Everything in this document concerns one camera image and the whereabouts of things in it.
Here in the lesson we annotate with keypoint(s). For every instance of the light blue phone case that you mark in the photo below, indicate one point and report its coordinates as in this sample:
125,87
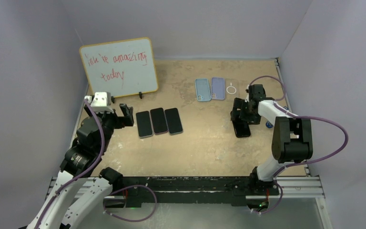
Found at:
203,93

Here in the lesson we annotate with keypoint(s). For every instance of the blue stapler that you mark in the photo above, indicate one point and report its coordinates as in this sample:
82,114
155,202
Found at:
269,125

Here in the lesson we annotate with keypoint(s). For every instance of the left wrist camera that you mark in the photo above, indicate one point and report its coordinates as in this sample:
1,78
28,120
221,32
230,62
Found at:
100,102

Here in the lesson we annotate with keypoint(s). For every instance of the black smartphone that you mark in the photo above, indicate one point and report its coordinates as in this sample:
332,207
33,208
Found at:
144,124

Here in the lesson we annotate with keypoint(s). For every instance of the yellow framed whiteboard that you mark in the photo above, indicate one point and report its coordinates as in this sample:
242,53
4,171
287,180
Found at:
122,68

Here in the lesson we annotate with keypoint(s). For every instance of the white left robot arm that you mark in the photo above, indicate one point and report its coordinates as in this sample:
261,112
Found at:
88,147

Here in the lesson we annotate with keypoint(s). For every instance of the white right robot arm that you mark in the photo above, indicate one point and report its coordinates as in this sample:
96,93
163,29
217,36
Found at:
292,136

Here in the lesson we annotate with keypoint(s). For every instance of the lilac phone case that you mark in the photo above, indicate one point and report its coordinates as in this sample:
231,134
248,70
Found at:
217,88

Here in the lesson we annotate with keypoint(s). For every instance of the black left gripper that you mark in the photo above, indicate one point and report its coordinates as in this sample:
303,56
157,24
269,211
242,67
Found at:
127,111

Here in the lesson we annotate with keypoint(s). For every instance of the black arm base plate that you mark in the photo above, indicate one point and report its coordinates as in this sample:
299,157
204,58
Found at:
241,191

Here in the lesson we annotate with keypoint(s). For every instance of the black phone in black case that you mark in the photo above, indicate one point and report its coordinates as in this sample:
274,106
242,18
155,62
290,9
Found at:
241,129

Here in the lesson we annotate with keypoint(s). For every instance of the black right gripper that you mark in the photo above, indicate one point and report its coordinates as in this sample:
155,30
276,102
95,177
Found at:
238,103

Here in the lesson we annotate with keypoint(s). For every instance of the clear magsafe phone case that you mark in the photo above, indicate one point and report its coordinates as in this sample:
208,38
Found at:
231,89

